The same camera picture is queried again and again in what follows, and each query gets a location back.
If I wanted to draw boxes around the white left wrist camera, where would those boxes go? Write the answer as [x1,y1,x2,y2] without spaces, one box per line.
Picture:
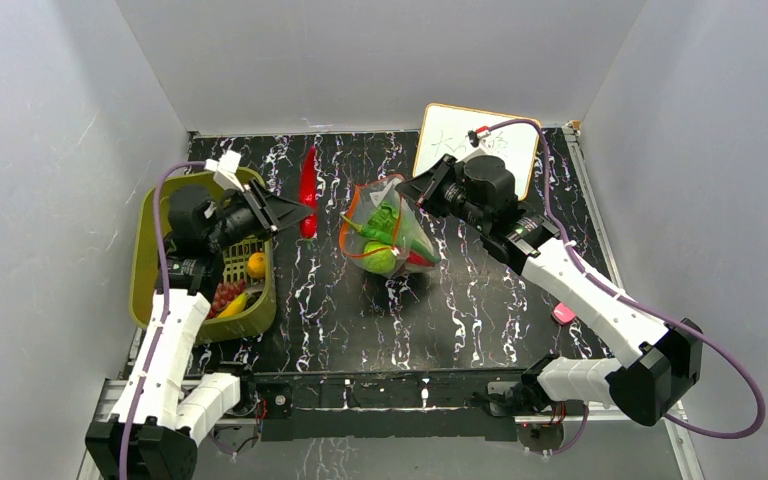
[205,150,244,191]

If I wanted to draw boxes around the pink eraser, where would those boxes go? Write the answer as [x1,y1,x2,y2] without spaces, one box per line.
[551,303,577,325]

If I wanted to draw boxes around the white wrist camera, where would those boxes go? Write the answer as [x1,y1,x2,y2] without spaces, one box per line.
[463,126,500,162]
[205,150,244,191]

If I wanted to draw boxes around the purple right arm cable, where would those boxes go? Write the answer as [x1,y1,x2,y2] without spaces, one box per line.
[486,118,767,441]

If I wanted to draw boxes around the light green round fruit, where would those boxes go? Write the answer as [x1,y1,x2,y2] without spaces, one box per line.
[360,241,398,276]

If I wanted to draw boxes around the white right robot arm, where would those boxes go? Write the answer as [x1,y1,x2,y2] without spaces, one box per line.
[396,155,702,426]

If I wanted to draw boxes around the olive green plastic basket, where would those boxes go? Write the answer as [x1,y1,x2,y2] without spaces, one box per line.
[129,172,277,345]

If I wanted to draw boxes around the orange tangerine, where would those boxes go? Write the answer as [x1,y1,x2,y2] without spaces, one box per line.
[245,252,267,280]

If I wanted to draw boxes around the white board orange frame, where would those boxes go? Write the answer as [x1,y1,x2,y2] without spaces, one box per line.
[412,103,540,200]

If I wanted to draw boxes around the red grape bunch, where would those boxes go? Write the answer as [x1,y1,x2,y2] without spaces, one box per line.
[207,280,245,319]

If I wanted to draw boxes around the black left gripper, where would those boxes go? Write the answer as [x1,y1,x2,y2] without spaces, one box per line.
[207,179,314,252]

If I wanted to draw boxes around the green chili pepper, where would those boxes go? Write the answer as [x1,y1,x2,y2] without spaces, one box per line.
[340,214,398,245]

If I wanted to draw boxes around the green lettuce head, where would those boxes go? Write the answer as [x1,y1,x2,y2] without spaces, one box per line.
[367,202,440,263]

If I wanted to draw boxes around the clear zip top bag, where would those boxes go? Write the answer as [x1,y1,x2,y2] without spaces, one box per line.
[339,174,440,278]

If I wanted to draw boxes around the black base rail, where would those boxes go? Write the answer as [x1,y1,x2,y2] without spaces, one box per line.
[92,367,597,444]

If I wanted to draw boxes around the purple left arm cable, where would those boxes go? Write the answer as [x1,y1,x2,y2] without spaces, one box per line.
[117,160,208,480]

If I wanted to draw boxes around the yellow banana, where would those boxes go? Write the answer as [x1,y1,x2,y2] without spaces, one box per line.
[216,293,249,318]

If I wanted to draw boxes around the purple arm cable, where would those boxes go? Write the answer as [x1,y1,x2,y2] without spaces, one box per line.
[117,160,208,480]
[486,118,767,441]

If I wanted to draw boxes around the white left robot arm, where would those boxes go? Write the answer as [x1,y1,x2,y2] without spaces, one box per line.
[85,181,313,479]

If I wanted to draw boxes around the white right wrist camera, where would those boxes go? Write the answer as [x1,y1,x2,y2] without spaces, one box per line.
[463,126,500,162]

